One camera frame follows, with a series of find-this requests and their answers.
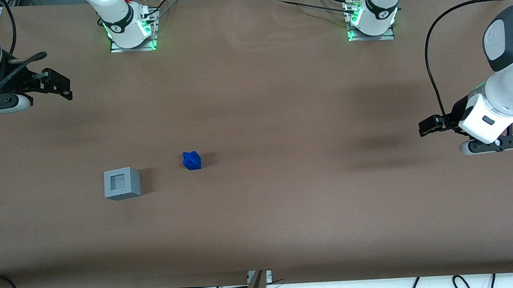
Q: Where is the black sleeved gripper cable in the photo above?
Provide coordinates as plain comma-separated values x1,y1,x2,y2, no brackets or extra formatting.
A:
0,50,51,96

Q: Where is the gray square base block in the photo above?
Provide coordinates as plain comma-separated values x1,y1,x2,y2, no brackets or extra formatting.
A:
103,166,142,201

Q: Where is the brown table cover sheet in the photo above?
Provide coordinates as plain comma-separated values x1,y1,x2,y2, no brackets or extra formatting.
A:
0,0,513,288

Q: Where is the metal table edge bracket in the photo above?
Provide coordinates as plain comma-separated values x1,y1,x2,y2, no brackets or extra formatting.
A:
246,270,273,286

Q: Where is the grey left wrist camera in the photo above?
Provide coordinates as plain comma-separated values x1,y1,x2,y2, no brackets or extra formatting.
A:
459,134,513,156

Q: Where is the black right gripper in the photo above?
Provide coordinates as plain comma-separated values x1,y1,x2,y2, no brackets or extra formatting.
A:
0,54,74,106

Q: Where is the blue plastic part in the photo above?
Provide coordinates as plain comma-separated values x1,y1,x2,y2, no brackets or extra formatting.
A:
182,151,202,171

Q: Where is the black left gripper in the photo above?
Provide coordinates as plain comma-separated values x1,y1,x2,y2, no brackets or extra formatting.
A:
417,95,477,138

